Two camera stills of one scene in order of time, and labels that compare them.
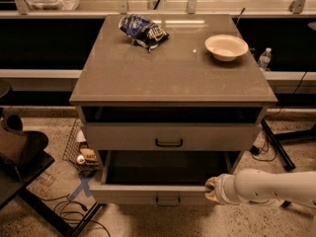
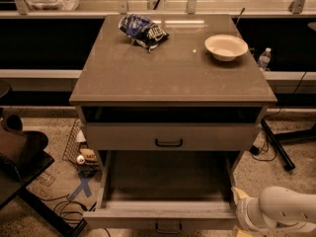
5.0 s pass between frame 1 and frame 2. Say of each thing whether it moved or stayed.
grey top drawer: stayed
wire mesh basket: stayed
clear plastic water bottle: stayed
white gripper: moved
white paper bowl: stayed
